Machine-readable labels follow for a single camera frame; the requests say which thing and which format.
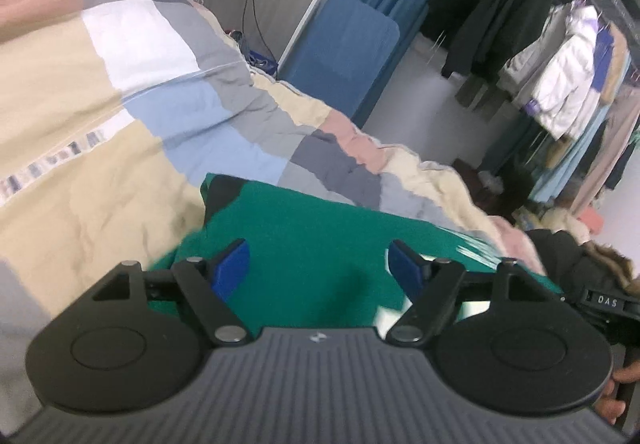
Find person's right hand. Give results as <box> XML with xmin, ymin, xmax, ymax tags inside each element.
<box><xmin>596</xmin><ymin>358</ymin><xmax>640</xmax><ymax>425</ymax></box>

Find pile of small bedside items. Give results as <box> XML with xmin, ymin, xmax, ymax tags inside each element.
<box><xmin>225</xmin><ymin>28</ymin><xmax>279</xmax><ymax>76</ymax></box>

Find black hanging jacket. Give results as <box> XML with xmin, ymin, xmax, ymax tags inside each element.
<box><xmin>440</xmin><ymin>0</ymin><xmax>558</xmax><ymax>80</ymax></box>

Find beige fluffy garment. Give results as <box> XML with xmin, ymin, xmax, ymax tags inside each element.
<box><xmin>537</xmin><ymin>207</ymin><xmax>593</xmax><ymax>245</ymax></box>

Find pink hanging sweater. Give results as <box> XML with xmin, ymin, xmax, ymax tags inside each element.
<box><xmin>570</xmin><ymin>84</ymin><xmax>640</xmax><ymax>220</ymax></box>

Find light blue hanging garment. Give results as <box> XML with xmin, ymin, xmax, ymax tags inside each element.
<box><xmin>530</xmin><ymin>119</ymin><xmax>608</xmax><ymax>205</ymax></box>

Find black coat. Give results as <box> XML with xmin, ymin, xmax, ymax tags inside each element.
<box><xmin>525</xmin><ymin>229</ymin><xmax>640</xmax><ymax>305</ymax></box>

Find green sweatshirt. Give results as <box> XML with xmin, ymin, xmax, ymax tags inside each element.
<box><xmin>150</xmin><ymin>173</ymin><xmax>566</xmax><ymax>342</ymax></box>

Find patchwork duvet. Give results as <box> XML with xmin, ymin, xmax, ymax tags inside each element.
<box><xmin>0</xmin><ymin>0</ymin><xmax>548</xmax><ymax>425</ymax></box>

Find grey shoes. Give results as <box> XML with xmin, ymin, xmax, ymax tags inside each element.
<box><xmin>477</xmin><ymin>171</ymin><xmax>506</xmax><ymax>193</ymax></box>

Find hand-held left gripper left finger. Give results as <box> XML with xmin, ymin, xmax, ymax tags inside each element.
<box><xmin>82</xmin><ymin>239</ymin><xmax>251</xmax><ymax>346</ymax></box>

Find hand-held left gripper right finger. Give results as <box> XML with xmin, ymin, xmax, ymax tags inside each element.
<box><xmin>387</xmin><ymin>239</ymin><xmax>561</xmax><ymax>346</ymax></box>

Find blue and white jacket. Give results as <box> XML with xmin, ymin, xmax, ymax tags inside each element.
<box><xmin>592</xmin><ymin>24</ymin><xmax>617</xmax><ymax>95</ymax></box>

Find tan hanging coat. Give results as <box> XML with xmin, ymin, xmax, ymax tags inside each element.
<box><xmin>600</xmin><ymin>22</ymin><xmax>632</xmax><ymax>105</ymax></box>

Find blue padded chair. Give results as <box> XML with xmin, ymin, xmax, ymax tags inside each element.
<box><xmin>277</xmin><ymin>0</ymin><xmax>401</xmax><ymax>125</ymax></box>

